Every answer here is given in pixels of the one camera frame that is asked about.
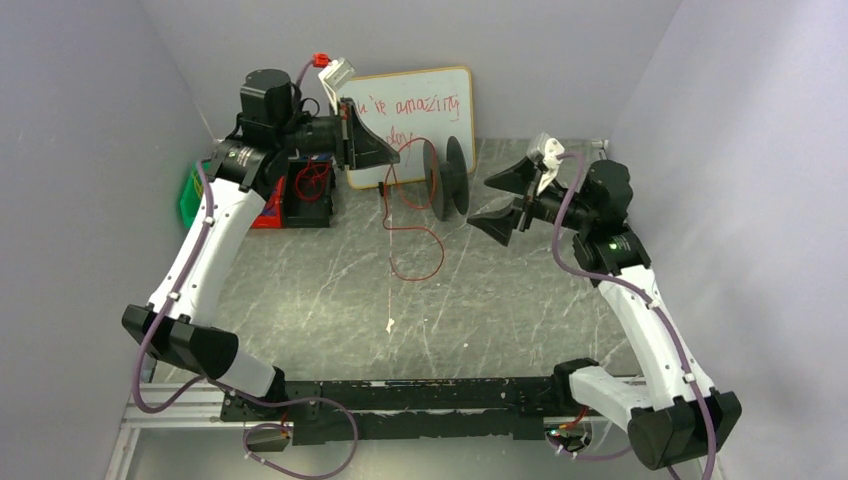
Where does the red cable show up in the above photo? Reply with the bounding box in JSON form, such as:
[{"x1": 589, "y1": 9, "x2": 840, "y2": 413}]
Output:
[{"x1": 381, "y1": 137, "x2": 446, "y2": 283}]

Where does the black perforated cable spool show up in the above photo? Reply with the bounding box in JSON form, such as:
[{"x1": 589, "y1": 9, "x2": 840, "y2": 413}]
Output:
[{"x1": 422, "y1": 136, "x2": 470, "y2": 221}]

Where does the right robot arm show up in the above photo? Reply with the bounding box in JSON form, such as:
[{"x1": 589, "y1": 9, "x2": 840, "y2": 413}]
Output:
[{"x1": 469, "y1": 158, "x2": 742, "y2": 478}]

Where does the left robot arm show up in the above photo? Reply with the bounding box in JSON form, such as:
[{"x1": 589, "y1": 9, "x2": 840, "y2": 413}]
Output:
[{"x1": 121, "y1": 58, "x2": 399, "y2": 413}]

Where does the yellow framed whiteboard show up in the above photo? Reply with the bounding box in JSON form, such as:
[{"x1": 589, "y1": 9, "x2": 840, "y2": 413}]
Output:
[{"x1": 340, "y1": 66, "x2": 477, "y2": 189}]

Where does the black storage bin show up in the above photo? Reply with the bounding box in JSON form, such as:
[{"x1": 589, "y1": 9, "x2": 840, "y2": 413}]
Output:
[{"x1": 282, "y1": 154, "x2": 336, "y2": 229}]

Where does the red storage bin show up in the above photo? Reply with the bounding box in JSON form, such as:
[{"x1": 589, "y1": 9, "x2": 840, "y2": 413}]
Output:
[{"x1": 251, "y1": 177, "x2": 285, "y2": 229}]

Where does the green storage bin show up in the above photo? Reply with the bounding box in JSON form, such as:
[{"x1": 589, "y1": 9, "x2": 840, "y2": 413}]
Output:
[{"x1": 178, "y1": 165, "x2": 203, "y2": 229}]

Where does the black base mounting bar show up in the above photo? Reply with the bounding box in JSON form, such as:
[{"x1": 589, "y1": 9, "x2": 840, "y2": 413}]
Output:
[{"x1": 220, "y1": 376, "x2": 592, "y2": 446}]

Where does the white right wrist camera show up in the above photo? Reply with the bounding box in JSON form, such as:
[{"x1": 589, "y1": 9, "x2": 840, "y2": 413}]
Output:
[{"x1": 526, "y1": 133, "x2": 565, "y2": 194}]

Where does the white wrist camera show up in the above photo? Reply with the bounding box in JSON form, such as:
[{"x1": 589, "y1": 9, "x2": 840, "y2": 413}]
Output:
[
  {"x1": 526, "y1": 133, "x2": 565, "y2": 194},
  {"x1": 312, "y1": 53, "x2": 355, "y2": 106}
]

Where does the red cables bundle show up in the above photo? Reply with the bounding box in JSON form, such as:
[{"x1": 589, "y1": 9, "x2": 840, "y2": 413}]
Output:
[{"x1": 292, "y1": 158, "x2": 333, "y2": 203}]

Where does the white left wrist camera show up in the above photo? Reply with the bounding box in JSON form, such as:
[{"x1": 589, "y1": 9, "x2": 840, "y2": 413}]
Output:
[{"x1": 312, "y1": 53, "x2": 355, "y2": 106}]

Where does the aluminium frame rail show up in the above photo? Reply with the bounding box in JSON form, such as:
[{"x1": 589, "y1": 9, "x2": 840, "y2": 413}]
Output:
[{"x1": 104, "y1": 374, "x2": 723, "y2": 480}]

